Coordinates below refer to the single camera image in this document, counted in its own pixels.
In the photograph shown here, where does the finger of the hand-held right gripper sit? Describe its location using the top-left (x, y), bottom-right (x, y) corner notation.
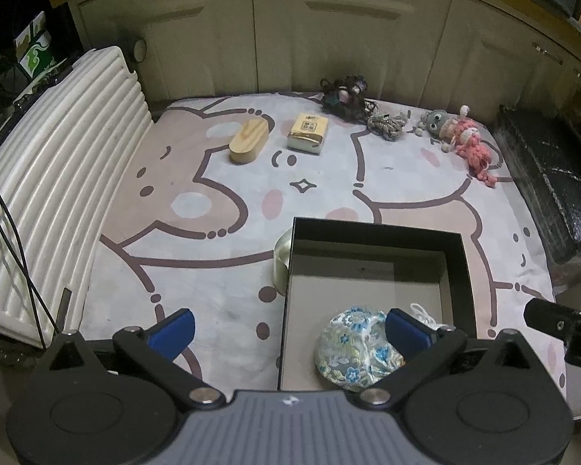
top-left (523, 298), bottom-right (581, 345)

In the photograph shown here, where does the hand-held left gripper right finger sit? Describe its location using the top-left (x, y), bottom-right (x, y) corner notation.
top-left (360, 307), bottom-right (549, 406)

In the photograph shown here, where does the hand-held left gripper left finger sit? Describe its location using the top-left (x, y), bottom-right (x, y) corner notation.
top-left (41, 308), bottom-right (226, 410)

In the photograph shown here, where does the blue floral drawstring pouch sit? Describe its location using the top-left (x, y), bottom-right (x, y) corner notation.
top-left (314, 303), bottom-right (449, 393)

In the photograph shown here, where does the black cardboard box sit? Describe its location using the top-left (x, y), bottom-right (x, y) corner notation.
top-left (277, 217), bottom-right (479, 392)

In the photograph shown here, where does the grey crochet toy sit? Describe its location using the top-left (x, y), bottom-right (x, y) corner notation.
top-left (415, 108), bottom-right (460, 140)

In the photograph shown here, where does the brown crochet pouch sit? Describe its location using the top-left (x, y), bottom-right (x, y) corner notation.
top-left (320, 74), bottom-right (375, 120)

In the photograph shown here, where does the round pale tin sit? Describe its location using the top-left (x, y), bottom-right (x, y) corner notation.
top-left (273, 231), bottom-right (296, 297)

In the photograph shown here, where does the printed cartoon blanket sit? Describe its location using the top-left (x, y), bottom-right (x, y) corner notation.
top-left (84, 91), bottom-right (571, 400)

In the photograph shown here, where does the pink crochet doll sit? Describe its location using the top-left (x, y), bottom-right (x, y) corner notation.
top-left (440, 105), bottom-right (500, 188)

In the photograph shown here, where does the white ribbed suitcase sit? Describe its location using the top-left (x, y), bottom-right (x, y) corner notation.
top-left (0, 46), bottom-right (154, 350)

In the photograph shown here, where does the oval wooden box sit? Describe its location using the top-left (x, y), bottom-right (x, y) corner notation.
top-left (229, 119), bottom-right (270, 165)

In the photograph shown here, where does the cream cabinet door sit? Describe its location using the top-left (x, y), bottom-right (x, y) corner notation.
top-left (440, 0), bottom-right (578, 133)
top-left (251, 0), bottom-right (455, 103)
top-left (76, 0), bottom-right (261, 105)

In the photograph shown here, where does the green and white carton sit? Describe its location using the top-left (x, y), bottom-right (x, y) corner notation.
top-left (13, 10), bottom-right (63, 84)

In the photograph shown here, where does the black cable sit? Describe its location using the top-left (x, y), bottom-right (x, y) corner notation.
top-left (0, 164), bottom-right (48, 350)
top-left (0, 193), bottom-right (60, 337)

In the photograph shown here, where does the grey rope keychain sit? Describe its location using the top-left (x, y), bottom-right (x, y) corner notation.
top-left (367, 111), bottom-right (411, 142)

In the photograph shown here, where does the metal cabinet handle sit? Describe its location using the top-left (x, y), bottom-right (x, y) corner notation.
top-left (532, 43), bottom-right (566, 65)

